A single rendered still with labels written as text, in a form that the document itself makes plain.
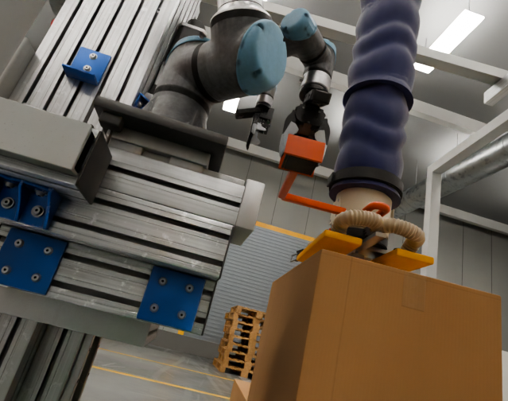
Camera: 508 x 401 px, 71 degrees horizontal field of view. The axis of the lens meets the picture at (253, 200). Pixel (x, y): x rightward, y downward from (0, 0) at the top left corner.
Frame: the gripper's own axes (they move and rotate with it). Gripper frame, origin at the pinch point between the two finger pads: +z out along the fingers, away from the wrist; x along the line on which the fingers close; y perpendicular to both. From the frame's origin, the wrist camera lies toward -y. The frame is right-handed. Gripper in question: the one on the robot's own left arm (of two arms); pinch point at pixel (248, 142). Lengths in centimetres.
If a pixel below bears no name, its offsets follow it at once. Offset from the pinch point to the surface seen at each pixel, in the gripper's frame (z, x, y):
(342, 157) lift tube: 19, -43, 28
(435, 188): -137, 212, 242
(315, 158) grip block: 39, -72, 11
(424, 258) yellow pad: 50, -59, 48
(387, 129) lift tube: 9, -51, 38
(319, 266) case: 61, -69, 17
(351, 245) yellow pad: 51, -55, 30
